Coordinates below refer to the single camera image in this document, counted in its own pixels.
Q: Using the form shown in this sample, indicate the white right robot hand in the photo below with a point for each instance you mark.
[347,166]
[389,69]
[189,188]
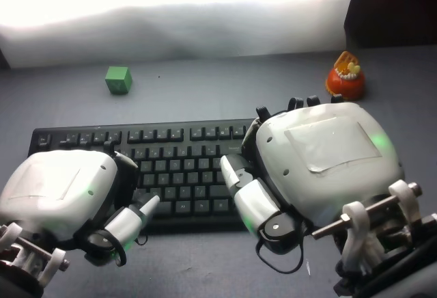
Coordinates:
[327,161]

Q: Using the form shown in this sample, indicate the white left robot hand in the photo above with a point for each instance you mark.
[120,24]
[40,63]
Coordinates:
[51,188]

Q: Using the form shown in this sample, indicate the orange toy cake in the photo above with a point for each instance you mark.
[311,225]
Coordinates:
[345,82]

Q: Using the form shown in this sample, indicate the green toy cube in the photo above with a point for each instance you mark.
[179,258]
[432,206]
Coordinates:
[117,81]

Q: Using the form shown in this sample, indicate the black computer keyboard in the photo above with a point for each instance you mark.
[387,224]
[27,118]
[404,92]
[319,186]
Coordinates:
[177,161]

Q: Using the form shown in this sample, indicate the grey table cloth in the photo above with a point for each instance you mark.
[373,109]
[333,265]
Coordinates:
[205,89]

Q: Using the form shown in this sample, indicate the dark panel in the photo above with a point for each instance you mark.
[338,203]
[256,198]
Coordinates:
[392,7]

